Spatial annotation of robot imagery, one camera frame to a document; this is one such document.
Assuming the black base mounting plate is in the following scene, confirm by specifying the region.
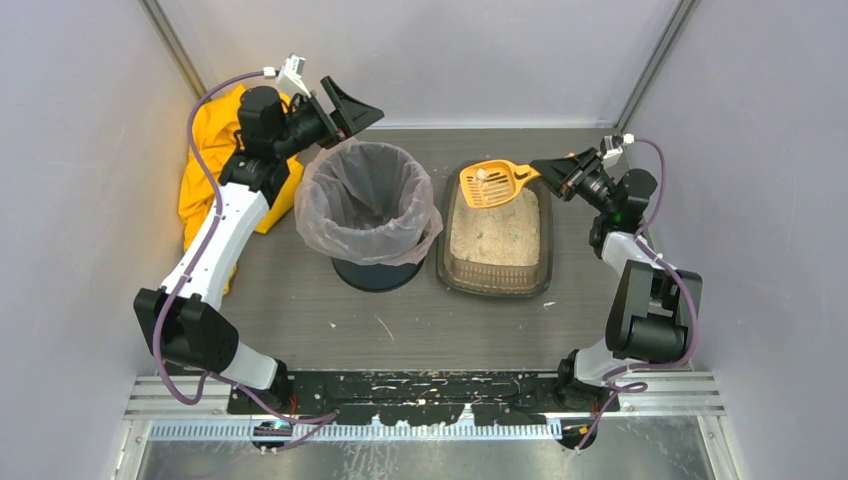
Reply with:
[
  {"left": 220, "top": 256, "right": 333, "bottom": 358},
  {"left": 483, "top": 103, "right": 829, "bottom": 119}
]
[{"left": 227, "top": 370, "right": 611, "bottom": 427}]

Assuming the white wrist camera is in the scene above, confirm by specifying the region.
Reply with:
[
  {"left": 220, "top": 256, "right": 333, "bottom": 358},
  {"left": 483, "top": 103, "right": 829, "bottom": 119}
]
[
  {"left": 599, "top": 133, "right": 635, "bottom": 169},
  {"left": 262, "top": 53, "right": 311, "bottom": 98}
]

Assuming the translucent trash bag liner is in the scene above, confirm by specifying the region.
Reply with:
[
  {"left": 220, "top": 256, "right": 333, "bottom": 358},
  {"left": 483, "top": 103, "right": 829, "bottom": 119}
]
[{"left": 293, "top": 139, "right": 444, "bottom": 266}]

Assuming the orange plastic litter scoop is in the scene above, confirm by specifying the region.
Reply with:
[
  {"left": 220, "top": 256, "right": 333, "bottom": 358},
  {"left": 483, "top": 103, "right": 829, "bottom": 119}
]
[{"left": 458, "top": 159, "right": 541, "bottom": 209}]

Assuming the aluminium rail frame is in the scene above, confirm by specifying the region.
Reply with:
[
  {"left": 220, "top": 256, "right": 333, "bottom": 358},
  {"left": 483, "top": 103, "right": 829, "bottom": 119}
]
[{"left": 124, "top": 372, "right": 726, "bottom": 450}]

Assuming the yellow cloth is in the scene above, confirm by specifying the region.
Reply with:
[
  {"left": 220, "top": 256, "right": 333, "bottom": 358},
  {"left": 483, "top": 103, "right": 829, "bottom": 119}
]
[{"left": 177, "top": 83, "right": 307, "bottom": 297}]

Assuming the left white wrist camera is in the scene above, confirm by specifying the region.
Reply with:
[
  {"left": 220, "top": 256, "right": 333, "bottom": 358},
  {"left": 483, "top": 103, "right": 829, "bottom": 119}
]
[{"left": 262, "top": 53, "right": 311, "bottom": 98}]

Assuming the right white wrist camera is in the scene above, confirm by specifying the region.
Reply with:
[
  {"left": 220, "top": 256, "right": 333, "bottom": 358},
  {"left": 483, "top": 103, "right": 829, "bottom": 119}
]
[{"left": 599, "top": 133, "right": 635, "bottom": 169}]

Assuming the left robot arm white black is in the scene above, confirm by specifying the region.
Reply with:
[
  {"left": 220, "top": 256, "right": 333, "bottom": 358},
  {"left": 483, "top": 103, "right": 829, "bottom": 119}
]
[{"left": 133, "top": 76, "right": 384, "bottom": 391}]

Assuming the dark translucent litter box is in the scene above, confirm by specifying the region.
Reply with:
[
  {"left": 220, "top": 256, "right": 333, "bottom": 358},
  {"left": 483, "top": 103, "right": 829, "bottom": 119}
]
[{"left": 436, "top": 161, "right": 554, "bottom": 298}]

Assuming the black trash bin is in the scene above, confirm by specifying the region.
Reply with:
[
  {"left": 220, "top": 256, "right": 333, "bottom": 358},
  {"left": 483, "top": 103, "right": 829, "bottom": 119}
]
[{"left": 331, "top": 258, "right": 424, "bottom": 293}]

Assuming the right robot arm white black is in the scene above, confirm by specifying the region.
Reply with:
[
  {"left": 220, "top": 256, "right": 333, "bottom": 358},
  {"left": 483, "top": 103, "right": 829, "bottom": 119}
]
[{"left": 530, "top": 148, "right": 702, "bottom": 407}]

